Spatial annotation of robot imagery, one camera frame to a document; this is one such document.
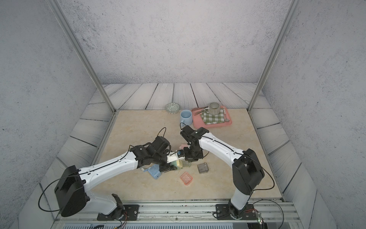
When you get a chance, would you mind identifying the pink pencil sharpener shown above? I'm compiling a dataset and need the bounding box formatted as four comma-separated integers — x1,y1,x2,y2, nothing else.
179,144,189,150

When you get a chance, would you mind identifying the green transparent tray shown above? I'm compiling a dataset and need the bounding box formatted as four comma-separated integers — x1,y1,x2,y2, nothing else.
182,160,192,168

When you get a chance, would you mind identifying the green yellow pencil sharpener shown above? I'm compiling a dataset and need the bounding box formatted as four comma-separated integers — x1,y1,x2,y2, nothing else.
170,159,183,170

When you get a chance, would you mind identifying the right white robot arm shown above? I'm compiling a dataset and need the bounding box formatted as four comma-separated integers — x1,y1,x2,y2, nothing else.
180,126,265,212

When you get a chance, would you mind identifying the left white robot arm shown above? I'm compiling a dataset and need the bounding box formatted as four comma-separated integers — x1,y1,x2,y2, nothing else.
54,142,171,220

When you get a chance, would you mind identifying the grey transparent tray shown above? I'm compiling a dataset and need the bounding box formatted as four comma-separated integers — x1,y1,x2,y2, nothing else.
197,162,209,174

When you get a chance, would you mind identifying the blue pencil sharpener lying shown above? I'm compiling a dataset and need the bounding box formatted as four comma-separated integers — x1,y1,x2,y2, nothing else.
141,164,162,179

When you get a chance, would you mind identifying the red transparent tray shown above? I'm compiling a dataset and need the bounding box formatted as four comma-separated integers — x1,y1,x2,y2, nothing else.
180,172,193,185

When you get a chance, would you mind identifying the pink serving tray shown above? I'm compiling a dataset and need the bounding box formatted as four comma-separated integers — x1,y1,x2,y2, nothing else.
191,106,232,129

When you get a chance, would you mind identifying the green checkered cloth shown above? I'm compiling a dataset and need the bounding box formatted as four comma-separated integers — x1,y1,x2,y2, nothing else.
200,108,225,125

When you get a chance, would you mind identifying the light blue mug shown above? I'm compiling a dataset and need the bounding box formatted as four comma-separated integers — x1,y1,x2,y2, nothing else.
180,110,193,128

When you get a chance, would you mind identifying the metal spoon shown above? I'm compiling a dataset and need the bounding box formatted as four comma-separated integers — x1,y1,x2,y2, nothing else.
223,107,230,122

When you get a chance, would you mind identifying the striped ceramic cup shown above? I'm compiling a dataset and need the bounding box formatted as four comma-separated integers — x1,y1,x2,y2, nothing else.
204,102,221,116

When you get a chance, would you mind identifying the patterned ceramic bowl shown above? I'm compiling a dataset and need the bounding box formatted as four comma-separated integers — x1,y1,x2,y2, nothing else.
165,102,180,114

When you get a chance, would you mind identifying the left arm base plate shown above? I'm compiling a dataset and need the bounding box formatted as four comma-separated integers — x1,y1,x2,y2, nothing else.
97,204,140,221

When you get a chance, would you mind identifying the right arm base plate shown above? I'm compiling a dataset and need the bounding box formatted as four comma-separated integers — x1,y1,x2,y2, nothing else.
213,204,258,220

